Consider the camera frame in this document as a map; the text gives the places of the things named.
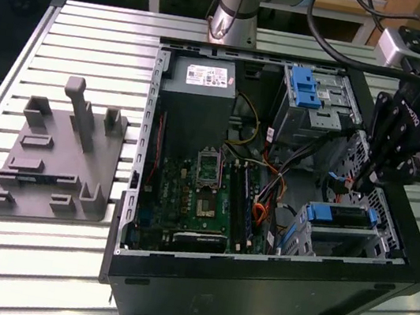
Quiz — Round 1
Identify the green motherboard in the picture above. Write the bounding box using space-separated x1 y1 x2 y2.
133 135 287 262

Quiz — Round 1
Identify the metal disk bay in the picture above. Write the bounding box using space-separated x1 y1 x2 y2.
290 197 412 273

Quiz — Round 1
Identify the silver optical drive cage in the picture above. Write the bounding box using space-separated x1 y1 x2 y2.
268 62 369 158

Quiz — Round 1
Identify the blue drive latch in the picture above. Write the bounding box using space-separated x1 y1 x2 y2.
286 66 327 111

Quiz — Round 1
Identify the black RAM slot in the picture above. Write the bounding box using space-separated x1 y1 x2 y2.
231 161 263 248
219 159 253 253
223 159 257 251
236 162 268 248

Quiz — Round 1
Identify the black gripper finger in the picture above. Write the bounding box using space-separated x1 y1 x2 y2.
367 108 416 191
353 89 395 196

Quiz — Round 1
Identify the black graphics card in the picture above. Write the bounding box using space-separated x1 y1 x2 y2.
170 225 231 257

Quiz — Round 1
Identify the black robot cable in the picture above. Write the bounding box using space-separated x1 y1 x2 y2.
298 0 420 84

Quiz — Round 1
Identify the grey power supply unit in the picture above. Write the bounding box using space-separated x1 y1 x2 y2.
150 49 242 157

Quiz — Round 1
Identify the hard disk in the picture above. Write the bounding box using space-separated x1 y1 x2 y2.
303 198 381 235

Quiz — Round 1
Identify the yellow black power wire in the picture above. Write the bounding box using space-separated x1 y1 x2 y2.
223 90 265 150

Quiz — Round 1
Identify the thin red wire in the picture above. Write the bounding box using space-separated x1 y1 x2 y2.
151 111 168 170

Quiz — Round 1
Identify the orange red wire bundle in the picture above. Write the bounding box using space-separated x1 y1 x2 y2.
249 167 291 232

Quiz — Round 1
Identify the blue disk data wire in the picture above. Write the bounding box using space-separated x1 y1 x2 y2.
322 167 356 207

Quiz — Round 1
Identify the thin wire locking lever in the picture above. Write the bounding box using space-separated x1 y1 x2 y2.
215 147 229 196

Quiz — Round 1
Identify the black PC case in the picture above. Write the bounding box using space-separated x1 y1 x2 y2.
92 29 420 315

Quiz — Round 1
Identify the metal socket cover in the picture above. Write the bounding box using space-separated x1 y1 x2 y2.
192 144 227 193

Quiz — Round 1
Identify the CPU socket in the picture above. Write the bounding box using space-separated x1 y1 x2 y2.
193 195 218 220

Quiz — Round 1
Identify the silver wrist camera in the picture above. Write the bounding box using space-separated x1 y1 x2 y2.
373 25 417 73

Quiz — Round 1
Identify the black wire bundle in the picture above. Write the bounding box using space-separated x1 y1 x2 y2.
267 118 358 187

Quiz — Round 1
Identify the grey parts rack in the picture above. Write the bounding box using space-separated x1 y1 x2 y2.
0 64 137 237

